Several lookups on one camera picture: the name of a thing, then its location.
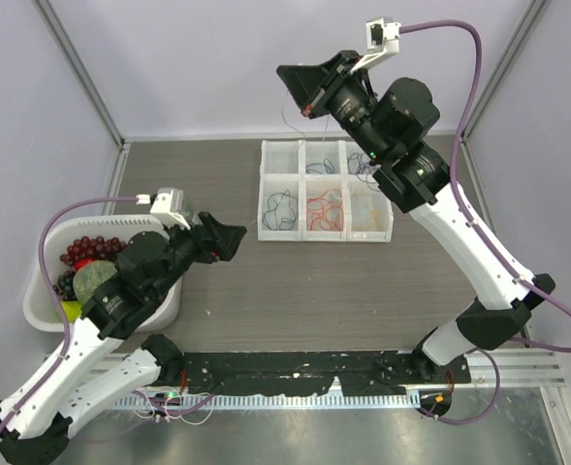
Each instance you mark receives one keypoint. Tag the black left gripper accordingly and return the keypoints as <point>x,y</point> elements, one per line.
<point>214,239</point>

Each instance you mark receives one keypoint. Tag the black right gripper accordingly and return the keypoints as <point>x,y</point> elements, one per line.
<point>302,81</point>

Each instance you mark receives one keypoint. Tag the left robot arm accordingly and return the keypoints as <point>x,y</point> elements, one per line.
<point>38,421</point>

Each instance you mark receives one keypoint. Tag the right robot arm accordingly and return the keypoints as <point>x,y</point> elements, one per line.
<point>390,130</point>

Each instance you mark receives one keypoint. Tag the clear plastic bottle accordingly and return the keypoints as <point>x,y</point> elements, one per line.
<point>190,215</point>

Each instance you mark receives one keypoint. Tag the white six-compartment organizer tray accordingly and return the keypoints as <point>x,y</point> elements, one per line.
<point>323,191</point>

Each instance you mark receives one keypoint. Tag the green melon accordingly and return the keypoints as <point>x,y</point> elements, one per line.
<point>90,277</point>

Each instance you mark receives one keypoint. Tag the red grape bunch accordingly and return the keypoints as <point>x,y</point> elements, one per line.
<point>92,248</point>

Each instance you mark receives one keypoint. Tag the red apple fruit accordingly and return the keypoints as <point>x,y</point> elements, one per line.
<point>79,264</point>

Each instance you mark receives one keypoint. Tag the dark grape bunch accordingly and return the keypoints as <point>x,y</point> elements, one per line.
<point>64,286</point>

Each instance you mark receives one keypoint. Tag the yellow pear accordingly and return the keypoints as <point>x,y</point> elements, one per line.
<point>72,309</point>

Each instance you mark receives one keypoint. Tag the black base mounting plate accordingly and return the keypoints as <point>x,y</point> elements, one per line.
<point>303,374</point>

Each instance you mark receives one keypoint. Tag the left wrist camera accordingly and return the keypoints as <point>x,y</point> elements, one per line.
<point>166,206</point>

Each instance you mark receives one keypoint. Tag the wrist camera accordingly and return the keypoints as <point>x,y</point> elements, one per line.
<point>382,41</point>
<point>166,206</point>

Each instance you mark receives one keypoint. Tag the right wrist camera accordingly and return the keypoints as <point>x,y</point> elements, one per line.
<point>382,41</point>

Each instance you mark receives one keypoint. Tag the white slotted cable duct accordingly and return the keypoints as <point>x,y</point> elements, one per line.
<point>332,400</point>

